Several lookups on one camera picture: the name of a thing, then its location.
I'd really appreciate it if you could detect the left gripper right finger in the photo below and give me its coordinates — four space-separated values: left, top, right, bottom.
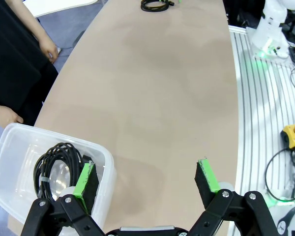
186 159 281 236

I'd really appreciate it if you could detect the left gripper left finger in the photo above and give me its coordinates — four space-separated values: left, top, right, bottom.
21 162 106 236

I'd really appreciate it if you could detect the thin black cable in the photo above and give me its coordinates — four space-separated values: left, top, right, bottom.
140 0 175 12
33 142 83 200

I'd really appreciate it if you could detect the person's left forearm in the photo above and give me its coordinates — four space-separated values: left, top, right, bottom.
13 0 50 47

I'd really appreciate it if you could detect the person's right hand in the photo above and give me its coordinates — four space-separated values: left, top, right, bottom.
0 101 24 128

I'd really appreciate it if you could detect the person's left hand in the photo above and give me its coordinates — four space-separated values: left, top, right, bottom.
39 36 59 62

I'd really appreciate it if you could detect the clear plastic storage container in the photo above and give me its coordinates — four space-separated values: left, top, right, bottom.
0 122 118 229

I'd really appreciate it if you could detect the white table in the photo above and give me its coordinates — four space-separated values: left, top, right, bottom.
23 0 96 18

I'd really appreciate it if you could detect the white ribbed base platform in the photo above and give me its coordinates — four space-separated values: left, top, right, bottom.
227 26 295 236

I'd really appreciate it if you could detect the person in black T-shirt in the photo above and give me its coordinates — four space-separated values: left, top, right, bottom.
0 0 59 123

